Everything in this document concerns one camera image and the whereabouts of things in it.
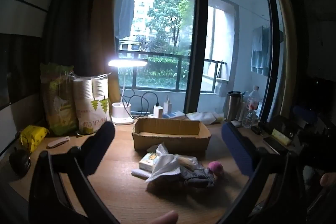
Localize pink plush toy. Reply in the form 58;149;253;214
208;161;224;177

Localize grey dotted sock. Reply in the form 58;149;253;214
180;166;215;189

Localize white textured cloth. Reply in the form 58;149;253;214
131;143;201;182

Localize operator fingertip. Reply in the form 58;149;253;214
149;211;179;224

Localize yellow tissue pack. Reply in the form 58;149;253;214
272;128;291;146

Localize small pink white knife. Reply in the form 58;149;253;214
47;136;70;149

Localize clear water bottle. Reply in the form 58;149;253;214
242;85;260;128

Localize black round object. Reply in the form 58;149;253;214
9;147;31;178

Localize white earbuds case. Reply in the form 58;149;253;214
231;120;242;128

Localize yellow wrapped packet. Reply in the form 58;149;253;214
19;125;49;153

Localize steel thermos tumbler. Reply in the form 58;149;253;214
224;91;242;122

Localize brown cardboard box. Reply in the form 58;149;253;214
132;118;211;153

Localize small tissue packet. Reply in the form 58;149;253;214
138;152;159;173

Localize white desk lamp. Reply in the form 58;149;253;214
107;58;148;125

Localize paper cup package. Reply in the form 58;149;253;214
73;75;110;135

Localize hanging blue towel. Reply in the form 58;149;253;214
251;26;270;76

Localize green yellow snack bag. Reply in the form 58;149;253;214
41;63;77;136

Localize blue white flat box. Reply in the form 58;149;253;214
159;111;186;119

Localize white plug charger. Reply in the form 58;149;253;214
163;96;172;114

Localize white charger adapter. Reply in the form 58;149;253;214
153;106;163;118

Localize balcony railing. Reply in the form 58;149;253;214
119;50;229;93

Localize hanging grey shirt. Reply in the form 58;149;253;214
114;0;134;39

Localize black window frame post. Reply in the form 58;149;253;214
183;0;209;114

